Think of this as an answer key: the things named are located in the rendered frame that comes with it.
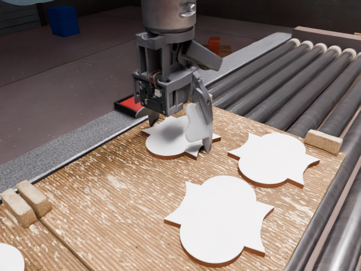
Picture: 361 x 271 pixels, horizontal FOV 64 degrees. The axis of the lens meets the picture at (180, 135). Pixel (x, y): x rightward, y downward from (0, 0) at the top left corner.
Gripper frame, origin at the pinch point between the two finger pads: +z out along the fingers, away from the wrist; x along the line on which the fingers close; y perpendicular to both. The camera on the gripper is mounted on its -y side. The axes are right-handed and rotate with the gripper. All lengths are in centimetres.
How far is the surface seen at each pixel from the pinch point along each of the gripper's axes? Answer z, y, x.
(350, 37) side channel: 1, -87, 9
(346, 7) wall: 65, -492, -74
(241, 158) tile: -0.6, -0.3, 12.6
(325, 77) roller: 3, -52, 11
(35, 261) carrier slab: -0.1, 30.2, 2.9
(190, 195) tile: -0.8, 11.5, 11.0
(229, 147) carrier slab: 0.5, -3.1, 8.6
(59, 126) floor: 95, -56, -172
